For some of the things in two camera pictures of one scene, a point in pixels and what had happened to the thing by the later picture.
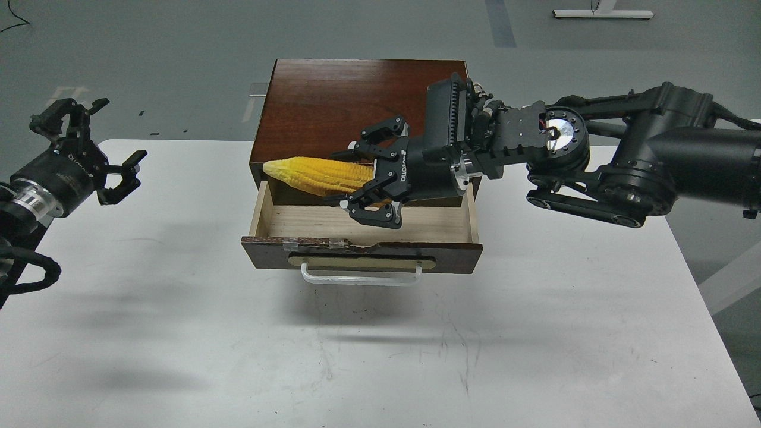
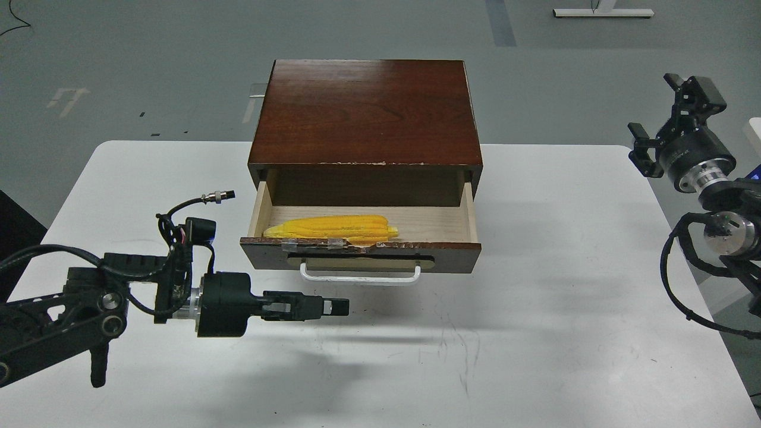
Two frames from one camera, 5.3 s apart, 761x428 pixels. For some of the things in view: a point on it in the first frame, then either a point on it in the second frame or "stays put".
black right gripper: [58, 182] → [690, 153]
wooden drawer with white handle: [314, 231] stays put
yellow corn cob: [323, 176] → [355, 229]
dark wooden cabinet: [319, 106] stays put
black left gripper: [417, 173] → [226, 303]
